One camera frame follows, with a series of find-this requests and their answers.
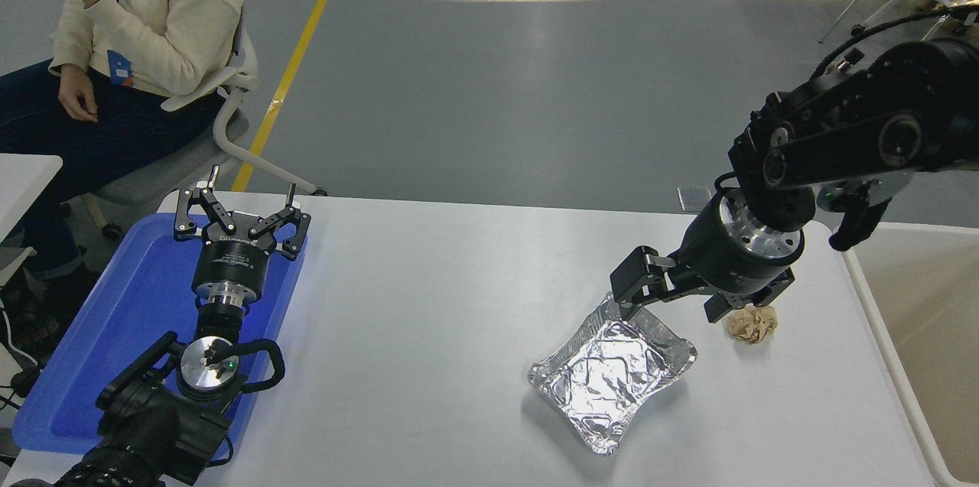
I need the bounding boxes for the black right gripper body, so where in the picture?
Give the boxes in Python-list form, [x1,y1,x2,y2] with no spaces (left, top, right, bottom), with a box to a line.
[672,195,798,298]

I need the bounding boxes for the blue lanyard with badge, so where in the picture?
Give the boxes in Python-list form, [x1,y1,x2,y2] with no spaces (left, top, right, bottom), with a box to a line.
[107,0,154,87]

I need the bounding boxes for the metal floor plate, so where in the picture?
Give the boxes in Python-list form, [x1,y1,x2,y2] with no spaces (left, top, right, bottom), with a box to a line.
[678,187,715,213]

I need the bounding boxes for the white cable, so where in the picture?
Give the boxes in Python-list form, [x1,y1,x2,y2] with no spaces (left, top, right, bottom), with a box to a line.
[0,302,39,373]

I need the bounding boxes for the silver foil tray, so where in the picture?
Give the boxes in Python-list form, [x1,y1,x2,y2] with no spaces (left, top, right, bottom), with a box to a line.
[527,291,698,456]

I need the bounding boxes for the crumpled tan paper ball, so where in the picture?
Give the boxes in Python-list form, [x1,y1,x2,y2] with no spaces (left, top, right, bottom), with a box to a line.
[725,305,779,344]

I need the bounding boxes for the person's left hand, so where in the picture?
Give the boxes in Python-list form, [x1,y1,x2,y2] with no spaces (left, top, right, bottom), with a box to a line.
[57,64,99,123]

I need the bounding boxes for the small white side table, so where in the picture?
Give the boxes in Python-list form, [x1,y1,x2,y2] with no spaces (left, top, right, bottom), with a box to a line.
[0,154,63,285]

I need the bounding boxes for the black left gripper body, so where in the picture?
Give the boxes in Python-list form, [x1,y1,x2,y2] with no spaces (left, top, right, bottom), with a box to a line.
[191,210,278,287]

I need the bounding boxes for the white office chair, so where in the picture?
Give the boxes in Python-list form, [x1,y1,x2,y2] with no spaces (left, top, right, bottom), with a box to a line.
[61,9,328,239]

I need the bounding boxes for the blue plastic tray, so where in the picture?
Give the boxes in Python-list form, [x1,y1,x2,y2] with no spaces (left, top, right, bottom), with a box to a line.
[11,212,309,465]

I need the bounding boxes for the large pale bin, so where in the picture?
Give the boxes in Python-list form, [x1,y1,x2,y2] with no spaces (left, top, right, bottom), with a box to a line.
[841,222,979,487]

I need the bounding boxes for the person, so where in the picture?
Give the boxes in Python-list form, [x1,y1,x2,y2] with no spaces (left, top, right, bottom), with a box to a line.
[0,0,252,278]

